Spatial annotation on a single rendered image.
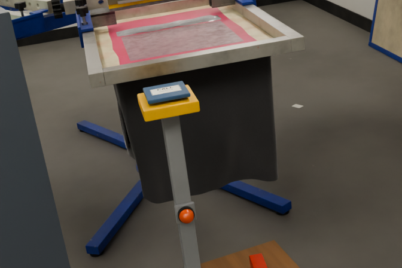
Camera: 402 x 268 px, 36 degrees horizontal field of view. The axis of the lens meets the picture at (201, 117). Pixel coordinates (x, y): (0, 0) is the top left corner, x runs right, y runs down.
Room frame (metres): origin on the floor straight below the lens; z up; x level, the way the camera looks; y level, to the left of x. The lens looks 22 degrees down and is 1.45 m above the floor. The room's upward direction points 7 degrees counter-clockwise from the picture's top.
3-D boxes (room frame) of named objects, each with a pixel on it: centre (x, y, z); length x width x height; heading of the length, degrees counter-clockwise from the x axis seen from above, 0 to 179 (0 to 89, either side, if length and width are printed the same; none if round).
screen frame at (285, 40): (1.97, 0.05, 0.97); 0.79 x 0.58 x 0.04; 9
